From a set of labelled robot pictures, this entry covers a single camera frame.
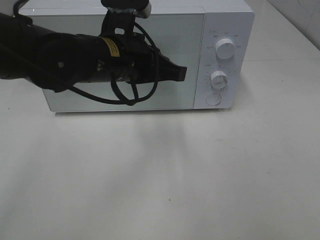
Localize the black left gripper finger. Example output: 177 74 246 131
159 53 187 82

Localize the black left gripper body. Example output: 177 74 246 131
109 33 156 84

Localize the white microwave door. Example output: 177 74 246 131
28 13 204 113

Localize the white timer knob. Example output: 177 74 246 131
210 70 228 89

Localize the white round door button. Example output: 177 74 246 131
206 93 222 106

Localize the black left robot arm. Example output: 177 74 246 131
0 13 187 93

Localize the white microwave oven body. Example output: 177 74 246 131
19 0 255 110

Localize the white upper power knob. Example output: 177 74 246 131
215 36 236 60

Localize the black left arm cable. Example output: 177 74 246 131
12 0 161 106

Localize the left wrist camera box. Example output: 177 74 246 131
99 0 152 37

